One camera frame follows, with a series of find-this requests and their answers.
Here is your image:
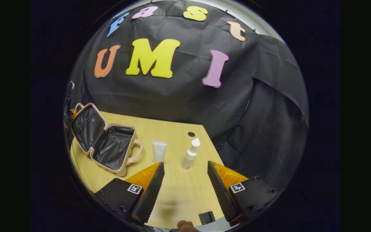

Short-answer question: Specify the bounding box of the small black box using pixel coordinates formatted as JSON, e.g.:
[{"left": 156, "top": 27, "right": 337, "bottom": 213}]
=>
[{"left": 199, "top": 211, "right": 216, "bottom": 226}]

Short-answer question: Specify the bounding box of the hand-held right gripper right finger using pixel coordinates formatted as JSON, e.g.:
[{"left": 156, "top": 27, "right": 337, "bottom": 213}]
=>
[{"left": 207, "top": 161, "right": 278, "bottom": 227}]

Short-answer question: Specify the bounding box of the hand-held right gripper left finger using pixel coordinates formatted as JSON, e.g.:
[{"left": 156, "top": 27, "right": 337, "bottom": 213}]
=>
[{"left": 95, "top": 162, "right": 165, "bottom": 226}]

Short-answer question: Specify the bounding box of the pink suitcase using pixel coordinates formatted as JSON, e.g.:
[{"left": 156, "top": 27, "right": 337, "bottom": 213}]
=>
[{"left": 71, "top": 102, "right": 143, "bottom": 177}]

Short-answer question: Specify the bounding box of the white pump bottle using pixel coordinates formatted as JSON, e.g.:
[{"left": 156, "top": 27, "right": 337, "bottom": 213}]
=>
[{"left": 181, "top": 138, "right": 201, "bottom": 170}]

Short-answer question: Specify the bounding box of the black backdrop cloth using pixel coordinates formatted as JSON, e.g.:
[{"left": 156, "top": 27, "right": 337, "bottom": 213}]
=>
[{"left": 64, "top": 0, "right": 309, "bottom": 194}]

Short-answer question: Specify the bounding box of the white squeeze tube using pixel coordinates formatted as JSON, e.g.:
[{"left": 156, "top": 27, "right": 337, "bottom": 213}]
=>
[{"left": 151, "top": 140, "right": 168, "bottom": 163}]

